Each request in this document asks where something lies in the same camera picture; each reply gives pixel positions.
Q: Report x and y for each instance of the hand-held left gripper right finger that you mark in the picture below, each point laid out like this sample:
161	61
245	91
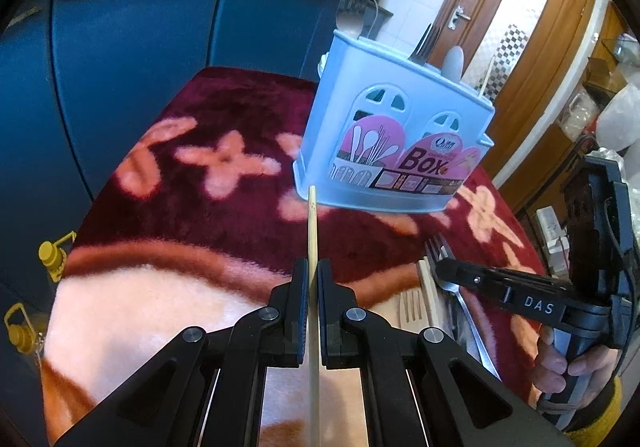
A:
324	312

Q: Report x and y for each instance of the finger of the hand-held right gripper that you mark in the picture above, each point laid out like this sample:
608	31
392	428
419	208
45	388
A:
465	277

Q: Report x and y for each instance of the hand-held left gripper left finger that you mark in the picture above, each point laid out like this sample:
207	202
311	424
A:
300	312

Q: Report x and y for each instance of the wooden chopstick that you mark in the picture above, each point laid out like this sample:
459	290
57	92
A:
313	237
429	292
486	74

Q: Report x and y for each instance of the light wooden fork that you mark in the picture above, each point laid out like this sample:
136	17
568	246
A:
412	295

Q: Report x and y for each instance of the white plastic spoon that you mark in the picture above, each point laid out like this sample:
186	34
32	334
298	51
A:
454	62

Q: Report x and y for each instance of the light blue utensil box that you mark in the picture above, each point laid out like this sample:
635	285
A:
350	67

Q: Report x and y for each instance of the person's right forearm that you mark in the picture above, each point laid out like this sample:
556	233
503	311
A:
607	419

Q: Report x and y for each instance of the person's right hand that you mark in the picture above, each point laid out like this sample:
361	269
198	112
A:
597	377

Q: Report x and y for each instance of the white power strip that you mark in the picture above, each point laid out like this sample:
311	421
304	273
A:
550	232

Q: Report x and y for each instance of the white plastic bag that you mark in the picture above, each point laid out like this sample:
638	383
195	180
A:
620	117

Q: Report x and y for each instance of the red floral blanket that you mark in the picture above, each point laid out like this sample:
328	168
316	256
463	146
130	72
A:
200	227

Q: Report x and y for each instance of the yellow bottle cap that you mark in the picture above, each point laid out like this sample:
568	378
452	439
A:
20	332
50	254

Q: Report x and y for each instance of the blue lower kitchen cabinets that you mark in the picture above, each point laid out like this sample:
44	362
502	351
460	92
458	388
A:
150	52

